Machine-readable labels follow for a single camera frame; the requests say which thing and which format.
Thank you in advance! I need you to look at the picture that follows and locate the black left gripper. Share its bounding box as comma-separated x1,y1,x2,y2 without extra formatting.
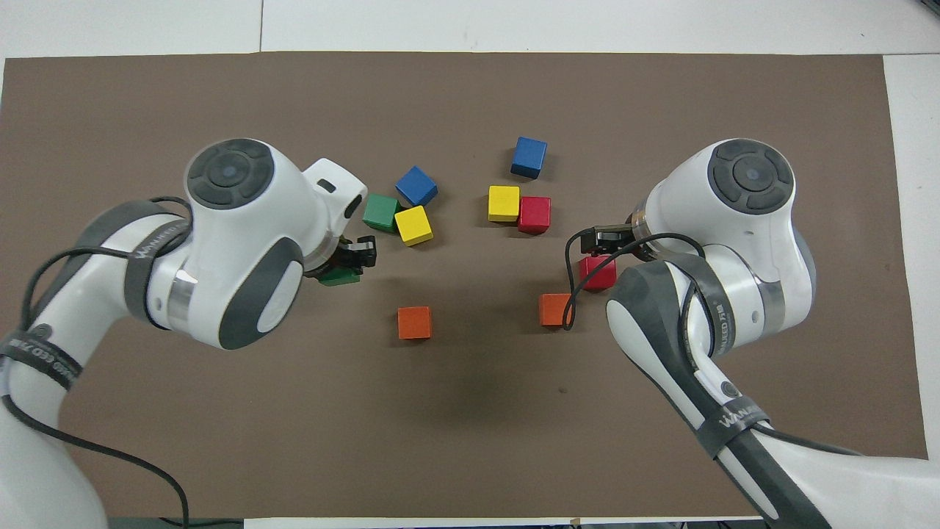
321,236,378,280

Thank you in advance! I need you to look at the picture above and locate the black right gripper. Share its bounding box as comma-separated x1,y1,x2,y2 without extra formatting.
593,217,648,260

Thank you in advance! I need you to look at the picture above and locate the red wooden cube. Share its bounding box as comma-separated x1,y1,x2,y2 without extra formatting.
517,195,552,235
579,255,618,292

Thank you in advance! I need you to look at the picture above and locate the yellow wooden cube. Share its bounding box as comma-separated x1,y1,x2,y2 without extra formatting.
488,185,521,223
394,205,434,246

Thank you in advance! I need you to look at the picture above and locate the blue wooden cube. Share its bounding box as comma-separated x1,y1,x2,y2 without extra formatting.
510,136,549,179
395,166,439,206

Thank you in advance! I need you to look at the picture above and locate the orange wooden cube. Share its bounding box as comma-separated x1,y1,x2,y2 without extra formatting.
538,293,575,328
397,306,433,340

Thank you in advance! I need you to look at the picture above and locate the brown paper table mat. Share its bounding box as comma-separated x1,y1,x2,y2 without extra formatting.
0,51,928,519

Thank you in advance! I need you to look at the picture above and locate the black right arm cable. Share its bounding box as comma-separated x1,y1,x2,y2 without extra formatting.
562,229,867,458

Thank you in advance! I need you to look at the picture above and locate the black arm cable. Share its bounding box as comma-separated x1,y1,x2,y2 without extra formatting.
0,195,193,529
562,229,867,458

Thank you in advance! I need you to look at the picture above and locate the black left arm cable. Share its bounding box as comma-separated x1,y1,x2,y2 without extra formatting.
0,195,193,529

